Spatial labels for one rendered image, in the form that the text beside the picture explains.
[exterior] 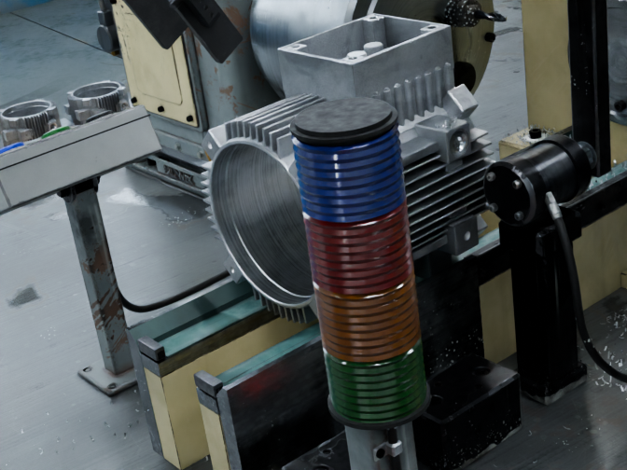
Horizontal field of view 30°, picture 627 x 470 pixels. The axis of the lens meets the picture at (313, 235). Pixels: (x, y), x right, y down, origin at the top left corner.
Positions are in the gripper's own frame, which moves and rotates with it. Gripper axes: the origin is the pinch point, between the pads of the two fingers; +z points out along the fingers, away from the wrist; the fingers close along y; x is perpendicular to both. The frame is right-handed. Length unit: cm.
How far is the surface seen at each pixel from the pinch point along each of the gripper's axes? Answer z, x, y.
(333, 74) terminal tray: 9.4, -4.5, -8.2
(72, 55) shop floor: 196, -102, 418
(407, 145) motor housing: 17.1, -4.3, -12.6
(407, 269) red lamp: 0.0, 13.3, -38.6
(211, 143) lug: 9.9, 5.2, -0.1
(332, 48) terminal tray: 12.8, -9.4, -1.0
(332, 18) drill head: 23.6, -21.0, 18.0
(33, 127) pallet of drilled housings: 119, -32, 246
